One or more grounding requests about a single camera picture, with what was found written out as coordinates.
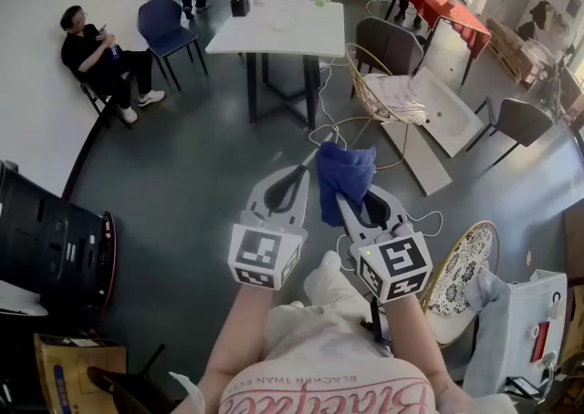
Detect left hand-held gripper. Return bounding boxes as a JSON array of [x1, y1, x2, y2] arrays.
[[227, 164, 311, 291]]

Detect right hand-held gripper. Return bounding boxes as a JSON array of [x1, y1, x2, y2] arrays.
[[336, 184, 433, 304]]

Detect person's right forearm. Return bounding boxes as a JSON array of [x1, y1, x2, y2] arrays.
[[386, 295, 457, 398]]

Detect person's left forearm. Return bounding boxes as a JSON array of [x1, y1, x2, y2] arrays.
[[198, 284, 275, 404]]

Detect flat white panel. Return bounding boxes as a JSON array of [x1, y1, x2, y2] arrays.
[[381, 122, 454, 197]]

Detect black belt-worn device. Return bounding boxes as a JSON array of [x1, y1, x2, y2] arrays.
[[361, 297, 390, 343]]

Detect gold chair with patterned seat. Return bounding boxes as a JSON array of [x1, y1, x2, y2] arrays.
[[419, 220, 501, 349]]

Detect person's white trousers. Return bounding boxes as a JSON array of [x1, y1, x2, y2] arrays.
[[262, 261, 393, 358]]

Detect white panel with rim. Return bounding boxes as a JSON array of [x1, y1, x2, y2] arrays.
[[410, 67, 485, 159]]

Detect pale blue cloth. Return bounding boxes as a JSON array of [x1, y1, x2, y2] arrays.
[[463, 270, 515, 399]]

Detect white marble table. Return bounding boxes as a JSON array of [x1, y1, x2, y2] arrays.
[[204, 0, 346, 130]]

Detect white shirt with pink print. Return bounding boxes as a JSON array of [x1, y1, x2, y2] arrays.
[[168, 347, 519, 414]]

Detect dark brown chair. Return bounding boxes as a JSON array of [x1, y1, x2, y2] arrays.
[[350, 16, 426, 98]]

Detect dark grey chair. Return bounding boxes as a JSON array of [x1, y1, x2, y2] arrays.
[[465, 97, 555, 168]]

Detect white box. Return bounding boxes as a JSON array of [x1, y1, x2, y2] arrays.
[[501, 269, 569, 398]]

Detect black metal chair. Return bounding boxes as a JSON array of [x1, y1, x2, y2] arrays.
[[79, 78, 134, 130]]

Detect navy blue chair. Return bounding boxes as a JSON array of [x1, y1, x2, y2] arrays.
[[136, 0, 209, 92]]

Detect wooden pallet stack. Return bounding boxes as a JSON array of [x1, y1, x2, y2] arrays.
[[485, 17, 536, 85]]

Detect red table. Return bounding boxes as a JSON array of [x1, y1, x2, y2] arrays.
[[385, 0, 492, 86]]

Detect black tripod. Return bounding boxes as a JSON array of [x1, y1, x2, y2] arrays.
[[540, 37, 577, 122]]

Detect black case with red trim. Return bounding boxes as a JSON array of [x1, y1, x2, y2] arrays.
[[0, 160, 118, 316]]

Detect black bag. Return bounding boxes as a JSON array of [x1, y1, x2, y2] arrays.
[[86, 343, 180, 414]]

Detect brown cardboard box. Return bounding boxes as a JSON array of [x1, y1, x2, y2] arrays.
[[34, 333, 129, 414]]

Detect white floor cable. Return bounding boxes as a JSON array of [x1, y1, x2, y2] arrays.
[[308, 56, 349, 151]]

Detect gold wire chair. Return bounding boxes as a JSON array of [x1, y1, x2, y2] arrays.
[[345, 42, 431, 171]]

